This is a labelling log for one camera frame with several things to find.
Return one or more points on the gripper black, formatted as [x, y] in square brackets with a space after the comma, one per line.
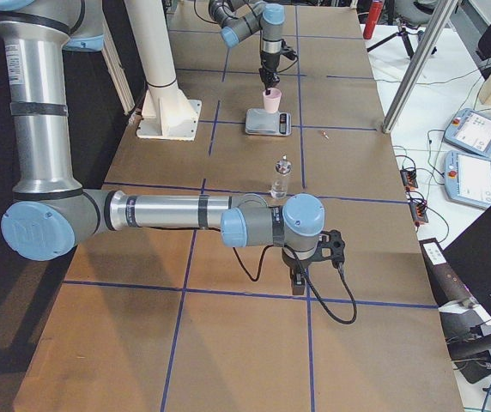
[268, 60]
[290, 260]

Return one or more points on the pink plastic cup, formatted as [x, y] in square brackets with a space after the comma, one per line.
[271, 100]

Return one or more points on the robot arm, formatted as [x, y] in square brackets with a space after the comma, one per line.
[52, 213]
[239, 20]

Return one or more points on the grey digital kitchen scale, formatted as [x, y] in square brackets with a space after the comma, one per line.
[260, 122]

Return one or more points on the red fire extinguisher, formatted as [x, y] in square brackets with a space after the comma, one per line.
[373, 16]

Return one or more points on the lower orange connector box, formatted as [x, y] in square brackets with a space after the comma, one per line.
[418, 210]

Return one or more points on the orange connector box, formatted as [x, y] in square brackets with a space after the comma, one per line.
[409, 178]
[418, 210]

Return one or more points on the black tripod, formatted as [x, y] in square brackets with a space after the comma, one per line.
[403, 34]

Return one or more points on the upper orange connector box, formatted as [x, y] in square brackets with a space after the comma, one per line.
[409, 178]

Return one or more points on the black box with white label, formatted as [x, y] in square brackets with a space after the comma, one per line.
[446, 284]

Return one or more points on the lower teach pendant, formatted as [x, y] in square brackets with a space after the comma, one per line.
[468, 179]

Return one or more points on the teach pendant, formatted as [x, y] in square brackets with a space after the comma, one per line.
[468, 179]
[470, 131]

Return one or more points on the upper teach pendant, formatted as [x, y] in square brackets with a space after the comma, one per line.
[470, 131]

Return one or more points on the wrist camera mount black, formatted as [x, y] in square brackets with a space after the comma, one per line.
[288, 51]
[330, 247]

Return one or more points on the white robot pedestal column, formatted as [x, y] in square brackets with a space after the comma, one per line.
[166, 112]

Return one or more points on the aluminium frame post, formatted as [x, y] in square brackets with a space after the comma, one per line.
[441, 15]

